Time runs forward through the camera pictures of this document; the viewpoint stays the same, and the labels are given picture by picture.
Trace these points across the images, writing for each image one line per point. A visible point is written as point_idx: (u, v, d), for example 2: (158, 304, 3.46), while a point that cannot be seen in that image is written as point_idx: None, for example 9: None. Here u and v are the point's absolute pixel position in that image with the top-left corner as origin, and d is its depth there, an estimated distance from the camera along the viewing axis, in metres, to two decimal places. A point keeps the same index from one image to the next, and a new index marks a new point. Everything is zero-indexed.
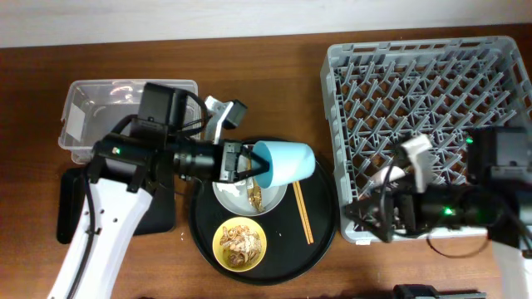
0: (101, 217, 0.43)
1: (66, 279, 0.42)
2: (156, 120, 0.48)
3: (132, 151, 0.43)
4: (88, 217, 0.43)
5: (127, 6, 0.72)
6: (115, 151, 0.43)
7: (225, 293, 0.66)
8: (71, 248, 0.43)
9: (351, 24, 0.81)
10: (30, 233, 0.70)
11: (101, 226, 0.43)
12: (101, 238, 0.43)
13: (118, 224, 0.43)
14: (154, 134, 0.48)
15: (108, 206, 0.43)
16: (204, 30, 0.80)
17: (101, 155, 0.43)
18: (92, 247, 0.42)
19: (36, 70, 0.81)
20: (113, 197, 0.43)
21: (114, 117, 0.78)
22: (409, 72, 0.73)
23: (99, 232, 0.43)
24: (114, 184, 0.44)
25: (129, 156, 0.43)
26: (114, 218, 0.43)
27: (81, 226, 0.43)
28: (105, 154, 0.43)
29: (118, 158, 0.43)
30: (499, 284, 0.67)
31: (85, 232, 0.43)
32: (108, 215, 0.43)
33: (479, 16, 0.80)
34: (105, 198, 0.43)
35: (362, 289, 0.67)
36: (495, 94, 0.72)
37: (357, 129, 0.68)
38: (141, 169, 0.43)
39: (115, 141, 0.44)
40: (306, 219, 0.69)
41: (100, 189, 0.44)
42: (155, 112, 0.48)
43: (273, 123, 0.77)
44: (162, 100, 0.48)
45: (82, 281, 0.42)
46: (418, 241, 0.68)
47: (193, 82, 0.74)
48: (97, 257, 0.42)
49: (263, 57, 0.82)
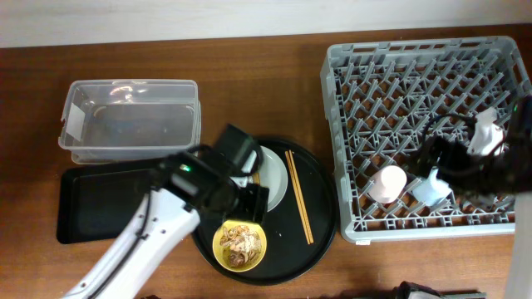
0: (153, 224, 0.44)
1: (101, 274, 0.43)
2: (229, 157, 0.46)
3: (199, 177, 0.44)
4: (140, 221, 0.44)
5: (126, 7, 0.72)
6: (183, 169, 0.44)
7: (224, 294, 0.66)
8: (112, 247, 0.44)
9: (349, 25, 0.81)
10: (27, 232, 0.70)
11: (149, 232, 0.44)
12: (146, 242, 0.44)
13: (166, 234, 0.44)
14: (220, 166, 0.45)
15: (164, 216, 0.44)
16: (204, 29, 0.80)
17: (171, 169, 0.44)
18: (135, 250, 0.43)
19: (34, 69, 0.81)
20: (168, 207, 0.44)
21: (113, 117, 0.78)
22: (409, 73, 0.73)
23: (145, 237, 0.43)
24: (174, 198, 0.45)
25: (194, 179, 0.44)
26: (163, 228, 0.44)
27: (130, 228, 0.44)
28: (174, 169, 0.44)
29: (184, 178, 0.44)
30: (499, 284, 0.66)
31: (132, 236, 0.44)
32: (157, 224, 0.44)
33: (476, 17, 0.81)
34: (161, 207, 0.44)
35: (362, 289, 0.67)
36: (495, 94, 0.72)
37: (357, 129, 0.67)
38: (199, 193, 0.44)
39: (187, 159, 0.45)
40: (305, 219, 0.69)
41: (160, 198, 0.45)
42: (231, 151, 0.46)
43: (273, 124, 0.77)
44: (234, 141, 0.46)
45: (115, 279, 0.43)
46: (418, 241, 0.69)
47: (193, 82, 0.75)
48: (135, 260, 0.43)
49: (263, 56, 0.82)
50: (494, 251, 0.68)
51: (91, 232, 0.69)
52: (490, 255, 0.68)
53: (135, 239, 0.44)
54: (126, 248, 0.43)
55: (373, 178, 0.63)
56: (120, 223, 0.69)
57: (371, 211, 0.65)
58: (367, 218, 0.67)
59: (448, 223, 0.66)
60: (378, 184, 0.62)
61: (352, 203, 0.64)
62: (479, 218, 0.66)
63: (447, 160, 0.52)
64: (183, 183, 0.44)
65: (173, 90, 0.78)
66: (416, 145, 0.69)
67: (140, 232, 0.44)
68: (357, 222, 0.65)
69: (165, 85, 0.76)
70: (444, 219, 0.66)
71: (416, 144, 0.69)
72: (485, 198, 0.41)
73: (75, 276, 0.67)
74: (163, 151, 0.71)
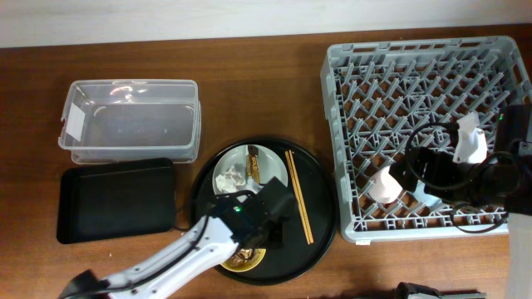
0: (204, 242, 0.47)
1: (158, 263, 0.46)
2: (268, 206, 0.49)
3: (245, 220, 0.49)
4: (194, 234, 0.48)
5: (126, 7, 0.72)
6: (235, 208, 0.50)
7: (224, 294, 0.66)
8: (169, 248, 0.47)
9: (349, 25, 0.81)
10: (27, 232, 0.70)
11: (201, 247, 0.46)
12: (192, 254, 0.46)
13: (212, 255, 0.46)
14: (261, 214, 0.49)
15: (214, 234, 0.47)
16: (204, 29, 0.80)
17: (222, 211, 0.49)
18: (184, 258, 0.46)
19: (34, 70, 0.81)
20: (219, 231, 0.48)
21: (113, 117, 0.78)
22: (409, 73, 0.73)
23: (198, 249, 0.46)
24: (223, 225, 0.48)
25: (243, 218, 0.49)
26: (212, 245, 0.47)
27: (187, 237, 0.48)
28: (228, 207, 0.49)
29: (233, 220, 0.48)
30: (499, 284, 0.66)
31: (186, 244, 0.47)
32: (209, 243, 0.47)
33: (476, 18, 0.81)
34: (214, 230, 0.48)
35: (362, 289, 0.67)
36: (495, 94, 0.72)
37: (357, 129, 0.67)
38: (246, 232, 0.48)
39: (233, 201, 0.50)
40: (305, 219, 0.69)
41: (213, 223, 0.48)
42: (270, 203, 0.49)
43: (273, 124, 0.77)
44: (280, 189, 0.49)
45: (166, 274, 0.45)
46: (418, 241, 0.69)
47: (193, 82, 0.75)
48: (182, 268, 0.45)
49: (263, 57, 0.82)
50: (494, 251, 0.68)
51: (91, 231, 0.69)
52: (490, 255, 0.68)
53: (188, 248, 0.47)
54: (178, 252, 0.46)
55: (373, 178, 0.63)
56: (120, 223, 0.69)
57: (371, 211, 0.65)
58: (366, 218, 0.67)
59: (448, 223, 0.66)
60: (379, 184, 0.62)
61: (352, 203, 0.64)
62: (480, 218, 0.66)
63: (435, 173, 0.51)
64: (232, 221, 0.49)
65: (173, 90, 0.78)
66: (416, 144, 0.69)
67: (192, 244, 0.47)
68: (357, 222, 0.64)
69: (165, 85, 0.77)
70: (445, 219, 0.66)
71: (416, 144, 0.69)
72: (475, 206, 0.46)
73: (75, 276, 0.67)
74: (163, 151, 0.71)
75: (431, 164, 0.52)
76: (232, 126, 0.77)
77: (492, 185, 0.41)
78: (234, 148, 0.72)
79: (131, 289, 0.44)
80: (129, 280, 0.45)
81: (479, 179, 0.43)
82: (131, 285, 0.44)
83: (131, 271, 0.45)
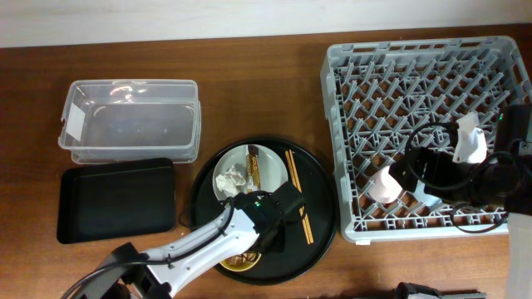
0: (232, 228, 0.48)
1: (189, 243, 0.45)
2: (282, 206, 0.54)
3: (263, 213, 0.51)
4: (223, 221, 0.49)
5: (126, 7, 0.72)
6: (254, 203, 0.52)
7: (224, 294, 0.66)
8: (199, 231, 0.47)
9: (349, 25, 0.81)
10: (27, 232, 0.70)
11: (229, 232, 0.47)
12: (222, 238, 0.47)
13: (236, 242, 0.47)
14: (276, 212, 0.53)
15: (239, 223, 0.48)
16: (204, 29, 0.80)
17: (243, 204, 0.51)
18: (214, 241, 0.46)
19: (33, 69, 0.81)
20: (245, 220, 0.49)
21: (113, 117, 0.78)
22: (409, 72, 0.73)
23: (225, 234, 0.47)
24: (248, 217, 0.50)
25: (263, 212, 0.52)
26: (239, 232, 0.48)
27: (214, 223, 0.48)
28: (248, 203, 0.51)
29: (253, 213, 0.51)
30: (499, 284, 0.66)
31: (214, 228, 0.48)
32: (234, 231, 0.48)
33: (477, 17, 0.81)
34: (238, 219, 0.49)
35: (362, 289, 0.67)
36: (495, 94, 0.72)
37: (357, 129, 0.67)
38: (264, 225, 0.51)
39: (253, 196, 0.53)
40: (305, 220, 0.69)
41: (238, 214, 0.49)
42: (285, 202, 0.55)
43: (273, 123, 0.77)
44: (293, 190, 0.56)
45: (199, 254, 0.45)
46: (418, 241, 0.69)
47: (193, 82, 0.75)
48: (212, 251, 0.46)
49: (263, 56, 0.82)
50: (493, 251, 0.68)
51: (91, 232, 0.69)
52: (490, 255, 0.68)
53: (216, 232, 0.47)
54: (208, 236, 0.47)
55: (373, 178, 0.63)
56: (120, 223, 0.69)
57: (371, 211, 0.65)
58: (366, 218, 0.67)
59: (448, 223, 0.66)
60: (379, 184, 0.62)
61: (352, 203, 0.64)
62: (480, 218, 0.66)
63: (433, 174, 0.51)
64: (252, 214, 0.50)
65: (173, 90, 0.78)
66: (416, 144, 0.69)
67: (220, 230, 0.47)
68: (357, 222, 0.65)
69: (165, 85, 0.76)
70: (445, 219, 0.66)
71: (416, 144, 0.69)
72: (475, 206, 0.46)
73: (75, 276, 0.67)
74: (163, 151, 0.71)
75: (431, 164, 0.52)
76: (233, 125, 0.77)
77: (491, 184, 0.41)
78: (234, 148, 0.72)
79: (168, 264, 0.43)
80: (166, 255, 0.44)
81: (479, 179, 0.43)
82: (169, 260, 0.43)
83: (168, 247, 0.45)
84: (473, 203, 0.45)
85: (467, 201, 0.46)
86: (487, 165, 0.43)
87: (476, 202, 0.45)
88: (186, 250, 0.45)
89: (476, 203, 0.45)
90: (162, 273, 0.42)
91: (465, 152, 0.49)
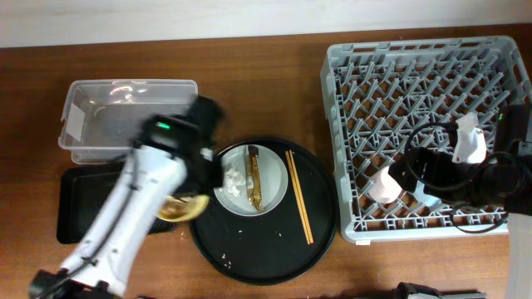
0: (143, 176, 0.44)
1: (103, 225, 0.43)
2: (199, 122, 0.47)
3: (178, 133, 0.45)
4: (130, 175, 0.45)
5: (126, 7, 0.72)
6: (160, 127, 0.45)
7: (224, 294, 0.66)
8: (110, 202, 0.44)
9: (349, 25, 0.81)
10: (27, 232, 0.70)
11: (141, 184, 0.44)
12: (136, 196, 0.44)
13: (156, 185, 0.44)
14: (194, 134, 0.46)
15: (150, 169, 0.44)
16: (204, 29, 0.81)
17: (150, 130, 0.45)
18: (131, 202, 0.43)
19: (33, 69, 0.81)
20: (156, 159, 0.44)
21: (113, 117, 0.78)
22: (409, 72, 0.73)
23: (138, 188, 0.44)
24: (155, 154, 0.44)
25: (173, 133, 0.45)
26: (151, 175, 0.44)
27: (123, 182, 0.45)
28: (153, 130, 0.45)
29: (165, 138, 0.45)
30: (499, 284, 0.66)
31: (125, 188, 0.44)
32: (147, 176, 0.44)
33: (477, 17, 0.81)
34: (149, 161, 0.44)
35: (362, 289, 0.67)
36: (495, 94, 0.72)
37: (357, 129, 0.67)
38: (177, 144, 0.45)
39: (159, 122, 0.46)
40: (305, 220, 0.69)
41: (146, 154, 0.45)
42: (204, 120, 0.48)
43: (273, 123, 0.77)
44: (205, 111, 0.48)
45: (117, 231, 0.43)
46: (418, 241, 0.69)
47: (194, 82, 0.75)
48: (127, 213, 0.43)
49: (263, 56, 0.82)
50: (493, 251, 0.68)
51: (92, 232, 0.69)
52: (490, 255, 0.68)
53: (128, 191, 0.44)
54: (121, 202, 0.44)
55: (373, 178, 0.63)
56: None
57: (371, 211, 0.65)
58: (367, 218, 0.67)
59: (448, 223, 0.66)
60: (379, 184, 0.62)
61: (352, 203, 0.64)
62: (480, 218, 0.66)
63: (433, 174, 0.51)
64: (159, 140, 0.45)
65: (173, 90, 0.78)
66: (416, 145, 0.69)
67: (133, 185, 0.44)
68: (357, 222, 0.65)
69: (165, 85, 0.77)
70: (445, 219, 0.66)
71: (416, 144, 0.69)
72: (475, 206, 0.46)
73: None
74: None
75: (431, 163, 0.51)
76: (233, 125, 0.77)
77: (492, 184, 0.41)
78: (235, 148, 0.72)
79: (91, 262, 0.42)
80: (86, 255, 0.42)
81: (479, 179, 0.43)
82: (89, 259, 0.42)
83: (83, 244, 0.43)
84: (473, 203, 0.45)
85: (467, 201, 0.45)
86: (486, 164, 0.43)
87: (476, 202, 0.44)
88: (104, 228, 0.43)
89: (477, 203, 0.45)
90: (90, 275, 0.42)
91: (465, 152, 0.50)
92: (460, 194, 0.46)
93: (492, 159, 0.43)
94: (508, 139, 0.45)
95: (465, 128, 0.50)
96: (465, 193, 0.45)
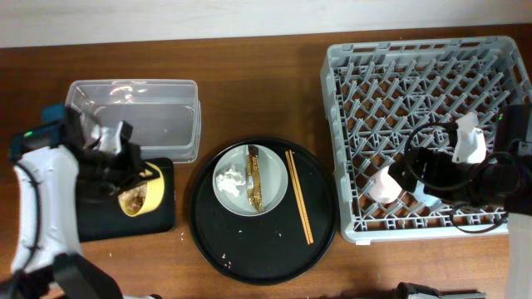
0: (41, 171, 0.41)
1: (29, 226, 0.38)
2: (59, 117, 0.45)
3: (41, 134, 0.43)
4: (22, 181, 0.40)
5: (127, 7, 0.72)
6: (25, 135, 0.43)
7: (224, 294, 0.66)
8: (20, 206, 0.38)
9: (349, 25, 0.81)
10: None
11: (42, 177, 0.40)
12: (46, 188, 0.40)
13: (58, 173, 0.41)
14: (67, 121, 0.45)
15: (44, 160, 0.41)
16: (204, 30, 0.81)
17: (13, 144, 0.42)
18: (39, 194, 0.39)
19: (33, 70, 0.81)
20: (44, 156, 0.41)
21: (113, 117, 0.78)
22: (409, 72, 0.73)
23: (41, 181, 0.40)
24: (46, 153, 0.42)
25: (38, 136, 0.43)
26: (49, 166, 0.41)
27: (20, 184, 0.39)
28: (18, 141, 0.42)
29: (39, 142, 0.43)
30: (499, 284, 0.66)
31: (27, 187, 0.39)
32: (48, 168, 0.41)
33: (477, 18, 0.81)
34: (38, 160, 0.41)
35: (362, 289, 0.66)
36: (495, 94, 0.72)
37: (357, 129, 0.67)
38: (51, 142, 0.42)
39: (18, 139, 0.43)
40: (305, 219, 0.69)
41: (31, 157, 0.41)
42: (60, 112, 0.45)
43: (273, 123, 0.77)
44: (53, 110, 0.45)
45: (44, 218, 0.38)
46: (417, 241, 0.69)
47: (194, 82, 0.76)
48: (55, 200, 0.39)
49: (263, 56, 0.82)
50: (493, 251, 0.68)
51: (92, 232, 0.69)
52: (490, 255, 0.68)
53: (32, 188, 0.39)
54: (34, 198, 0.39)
55: (373, 178, 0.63)
56: (121, 222, 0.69)
57: (371, 211, 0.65)
58: (367, 218, 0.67)
59: (448, 223, 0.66)
60: (379, 184, 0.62)
61: (352, 203, 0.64)
62: (480, 218, 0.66)
63: (433, 174, 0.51)
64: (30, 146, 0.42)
65: (173, 90, 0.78)
66: (416, 145, 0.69)
67: (33, 181, 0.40)
68: (357, 222, 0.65)
69: (165, 85, 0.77)
70: (445, 219, 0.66)
71: (416, 144, 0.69)
72: (475, 206, 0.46)
73: None
74: (163, 151, 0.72)
75: (431, 163, 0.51)
76: (233, 125, 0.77)
77: (492, 184, 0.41)
78: (235, 148, 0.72)
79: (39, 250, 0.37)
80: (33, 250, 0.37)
81: (479, 179, 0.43)
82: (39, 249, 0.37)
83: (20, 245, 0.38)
84: (473, 203, 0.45)
85: (467, 201, 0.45)
86: (485, 164, 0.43)
87: (476, 202, 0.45)
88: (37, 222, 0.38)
89: (476, 203, 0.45)
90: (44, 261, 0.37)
91: (464, 151, 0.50)
92: (460, 194, 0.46)
93: (492, 159, 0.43)
94: (507, 139, 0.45)
95: (465, 128, 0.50)
96: (465, 194, 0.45)
